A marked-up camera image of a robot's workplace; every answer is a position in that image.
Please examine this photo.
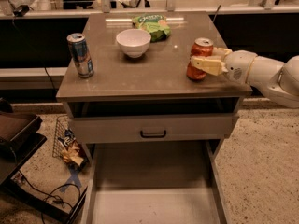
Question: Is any wire basket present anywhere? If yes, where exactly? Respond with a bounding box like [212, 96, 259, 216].
[52, 115, 68, 160]

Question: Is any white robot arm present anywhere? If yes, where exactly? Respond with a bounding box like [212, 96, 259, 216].
[191, 48, 299, 108]

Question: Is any green rice chip bag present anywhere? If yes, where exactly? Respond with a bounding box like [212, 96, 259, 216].
[132, 14, 171, 42]

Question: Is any orange coke can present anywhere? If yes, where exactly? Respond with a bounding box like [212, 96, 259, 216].
[186, 37, 213, 81]

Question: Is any grey cabinet with drawers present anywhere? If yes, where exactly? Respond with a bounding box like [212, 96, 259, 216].
[57, 12, 250, 224]

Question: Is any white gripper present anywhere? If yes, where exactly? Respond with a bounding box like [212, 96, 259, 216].
[191, 47, 257, 84]

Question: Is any white bowl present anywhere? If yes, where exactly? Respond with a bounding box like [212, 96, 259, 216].
[116, 29, 151, 58]

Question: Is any blue silver energy drink can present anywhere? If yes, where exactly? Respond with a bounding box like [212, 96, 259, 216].
[67, 33, 93, 78]

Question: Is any black drawer handle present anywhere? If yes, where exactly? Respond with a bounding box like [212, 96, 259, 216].
[139, 130, 167, 139]

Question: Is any black floor cable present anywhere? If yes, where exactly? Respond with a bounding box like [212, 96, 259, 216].
[18, 168, 82, 224]

